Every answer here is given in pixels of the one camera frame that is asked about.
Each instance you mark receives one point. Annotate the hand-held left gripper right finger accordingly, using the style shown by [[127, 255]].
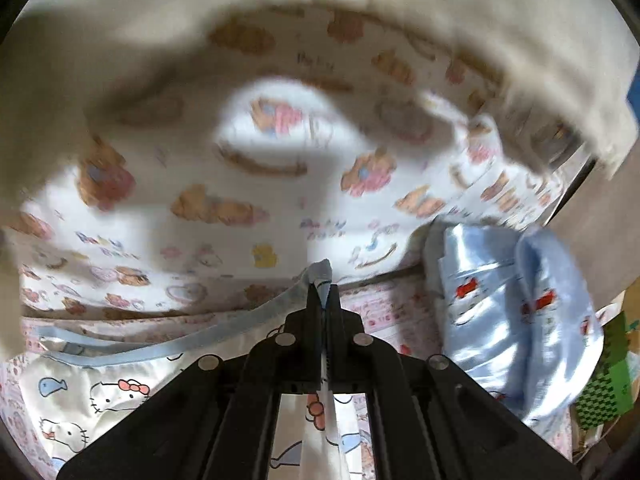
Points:
[[334, 310]]

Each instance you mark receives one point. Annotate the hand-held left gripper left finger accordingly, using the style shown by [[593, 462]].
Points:
[[314, 305]]

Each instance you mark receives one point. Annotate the white cat print pants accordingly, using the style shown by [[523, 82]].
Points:
[[100, 400]]

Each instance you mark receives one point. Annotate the pink print bed sheet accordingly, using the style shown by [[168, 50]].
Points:
[[390, 310]]

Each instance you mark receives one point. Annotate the bear print sheet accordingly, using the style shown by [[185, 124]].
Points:
[[200, 235]]

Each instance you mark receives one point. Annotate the blue satin garment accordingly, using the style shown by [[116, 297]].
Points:
[[500, 335]]

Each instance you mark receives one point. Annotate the wooden cabinet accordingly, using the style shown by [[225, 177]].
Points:
[[600, 235]]

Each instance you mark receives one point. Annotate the green checkered box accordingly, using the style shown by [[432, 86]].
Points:
[[607, 385]]

